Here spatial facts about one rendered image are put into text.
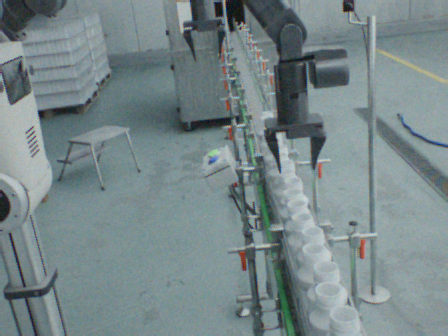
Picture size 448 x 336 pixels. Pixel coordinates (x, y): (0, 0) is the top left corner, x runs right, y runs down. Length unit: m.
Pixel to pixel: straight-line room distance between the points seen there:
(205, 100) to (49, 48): 2.59
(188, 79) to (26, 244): 4.54
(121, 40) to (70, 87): 3.98
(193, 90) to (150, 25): 5.61
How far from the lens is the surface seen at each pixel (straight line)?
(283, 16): 0.91
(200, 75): 5.72
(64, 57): 7.51
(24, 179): 1.23
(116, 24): 11.35
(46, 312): 1.42
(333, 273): 0.82
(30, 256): 1.36
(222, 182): 1.45
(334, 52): 0.95
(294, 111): 0.95
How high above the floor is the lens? 1.59
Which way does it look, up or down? 21 degrees down
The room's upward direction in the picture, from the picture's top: 7 degrees counter-clockwise
